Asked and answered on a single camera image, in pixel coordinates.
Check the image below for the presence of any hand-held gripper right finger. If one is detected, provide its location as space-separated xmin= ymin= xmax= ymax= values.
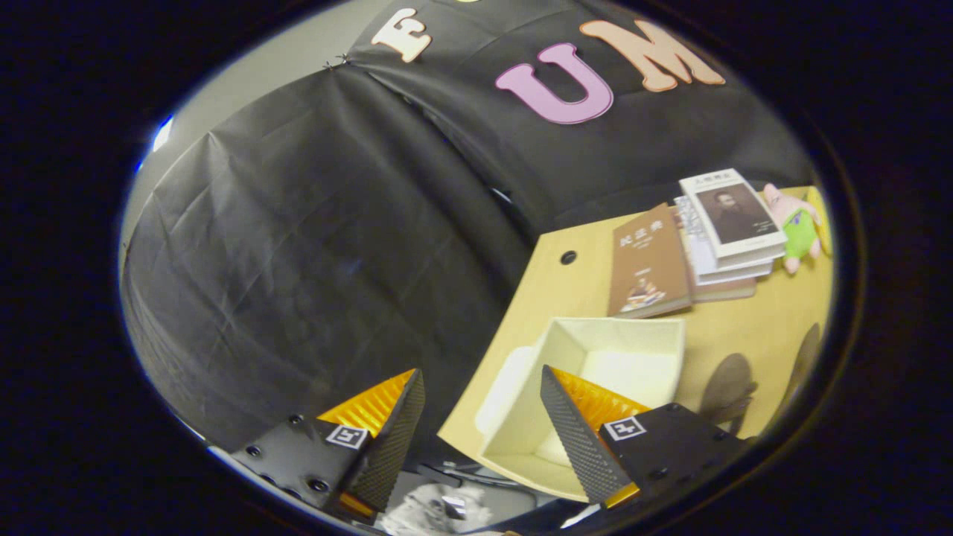
xmin=540 ymin=365 xmax=749 ymax=509

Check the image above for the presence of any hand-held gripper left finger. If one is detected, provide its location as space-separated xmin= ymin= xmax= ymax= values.
xmin=229 ymin=368 xmax=427 ymax=522

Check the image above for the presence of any foldable fabric storage box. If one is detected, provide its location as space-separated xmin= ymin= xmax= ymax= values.
xmin=475 ymin=317 xmax=686 ymax=503

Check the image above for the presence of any brown fuzzy slipper shoe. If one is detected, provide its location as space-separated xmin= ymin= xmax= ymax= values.
xmin=698 ymin=353 xmax=759 ymax=436
xmin=774 ymin=322 xmax=822 ymax=425

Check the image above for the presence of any brown cover book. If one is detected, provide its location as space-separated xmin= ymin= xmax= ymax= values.
xmin=608 ymin=202 xmax=693 ymax=319

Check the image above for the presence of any black backdrop cloth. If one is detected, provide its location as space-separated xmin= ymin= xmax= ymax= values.
xmin=119 ymin=0 xmax=816 ymax=451

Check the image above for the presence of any pale pink thick book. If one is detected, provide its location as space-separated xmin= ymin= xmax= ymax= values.
xmin=670 ymin=208 xmax=758 ymax=302

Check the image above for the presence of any white patterned cover book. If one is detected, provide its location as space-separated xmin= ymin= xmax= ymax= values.
xmin=674 ymin=196 xmax=775 ymax=286

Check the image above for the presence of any white portrait cover book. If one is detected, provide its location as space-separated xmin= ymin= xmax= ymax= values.
xmin=679 ymin=168 xmax=788 ymax=261

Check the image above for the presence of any green and pink plush toy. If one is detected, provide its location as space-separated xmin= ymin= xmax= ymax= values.
xmin=763 ymin=183 xmax=823 ymax=275

